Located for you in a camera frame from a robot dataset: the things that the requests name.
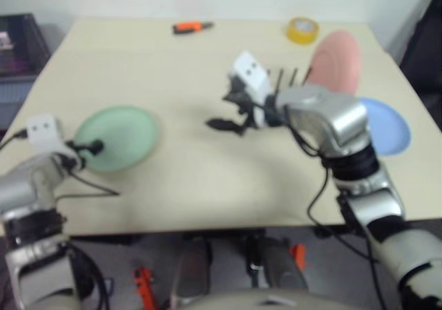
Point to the small orange part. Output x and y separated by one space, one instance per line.
299 256

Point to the dark chair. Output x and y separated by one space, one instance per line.
424 51

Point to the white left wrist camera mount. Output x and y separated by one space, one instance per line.
45 132

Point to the red plate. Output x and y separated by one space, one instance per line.
336 61

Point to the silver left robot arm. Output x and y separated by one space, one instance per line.
20 185

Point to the green plate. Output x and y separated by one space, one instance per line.
121 137

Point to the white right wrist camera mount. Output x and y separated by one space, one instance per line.
253 75

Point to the blue plate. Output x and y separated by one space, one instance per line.
386 130

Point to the yellow tape roll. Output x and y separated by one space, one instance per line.
302 30

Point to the grey rounded shape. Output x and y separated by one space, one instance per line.
276 265
191 268

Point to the black dish rack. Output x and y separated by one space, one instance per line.
293 75

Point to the black box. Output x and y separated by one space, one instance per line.
20 44

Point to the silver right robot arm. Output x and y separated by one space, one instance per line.
331 116

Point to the orange black tool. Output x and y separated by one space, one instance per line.
143 286

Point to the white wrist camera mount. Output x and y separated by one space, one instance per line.
253 75
45 132

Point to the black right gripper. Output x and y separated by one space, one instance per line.
250 111

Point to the orange marker pen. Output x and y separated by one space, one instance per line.
190 27

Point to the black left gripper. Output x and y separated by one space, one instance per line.
74 156

